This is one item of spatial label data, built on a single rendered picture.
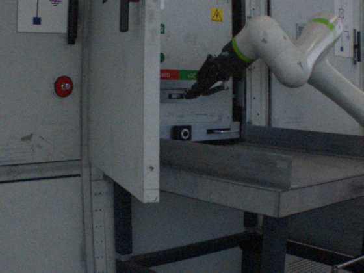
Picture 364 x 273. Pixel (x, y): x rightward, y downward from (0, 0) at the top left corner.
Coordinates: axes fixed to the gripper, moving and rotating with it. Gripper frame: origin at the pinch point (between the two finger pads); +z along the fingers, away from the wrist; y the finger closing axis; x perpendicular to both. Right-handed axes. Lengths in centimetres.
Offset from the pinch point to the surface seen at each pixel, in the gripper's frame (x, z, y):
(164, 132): -7.3, 11.7, 8.3
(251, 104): 29.4, 4.6, 2.2
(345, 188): -8, -46, 51
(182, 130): -1.9, 9.2, 8.8
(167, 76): -5.3, 3.7, -7.9
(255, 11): 31.5, -12.7, -27.7
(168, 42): -4.9, -1.9, -17.6
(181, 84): -2.6, 1.6, -3.6
